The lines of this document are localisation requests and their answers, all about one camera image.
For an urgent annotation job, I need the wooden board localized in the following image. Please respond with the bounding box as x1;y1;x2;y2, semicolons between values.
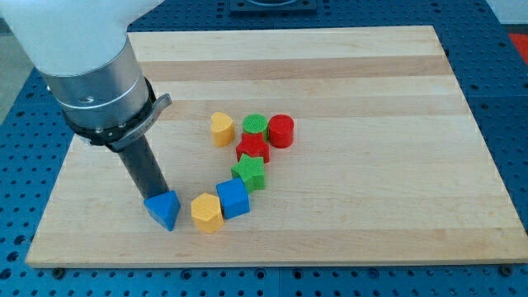
26;26;527;268

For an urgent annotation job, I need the green cylinder block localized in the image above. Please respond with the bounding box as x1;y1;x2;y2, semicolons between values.
243;114;268;141

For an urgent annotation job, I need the blue triangle block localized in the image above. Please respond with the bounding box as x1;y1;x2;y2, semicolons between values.
144;191;181;232

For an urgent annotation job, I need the red star block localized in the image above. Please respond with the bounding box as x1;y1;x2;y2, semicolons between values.
235;133;271;163

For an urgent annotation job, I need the green star block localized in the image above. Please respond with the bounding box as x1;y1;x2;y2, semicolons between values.
231;153;266;193

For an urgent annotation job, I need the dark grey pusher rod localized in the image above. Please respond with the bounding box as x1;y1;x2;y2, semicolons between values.
118;136;169;200

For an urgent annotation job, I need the blue cube block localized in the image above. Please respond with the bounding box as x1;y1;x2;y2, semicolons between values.
216;177;250;219

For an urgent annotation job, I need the yellow heart block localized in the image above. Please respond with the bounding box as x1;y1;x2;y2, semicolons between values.
210;112;235;147

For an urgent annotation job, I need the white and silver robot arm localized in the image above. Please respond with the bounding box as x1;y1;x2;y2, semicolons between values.
1;0;168;152

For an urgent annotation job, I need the red cylinder block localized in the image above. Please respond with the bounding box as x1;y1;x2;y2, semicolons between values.
268;114;295;149

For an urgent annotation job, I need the yellow hexagon block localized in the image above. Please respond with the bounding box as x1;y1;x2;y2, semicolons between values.
191;193;224;233

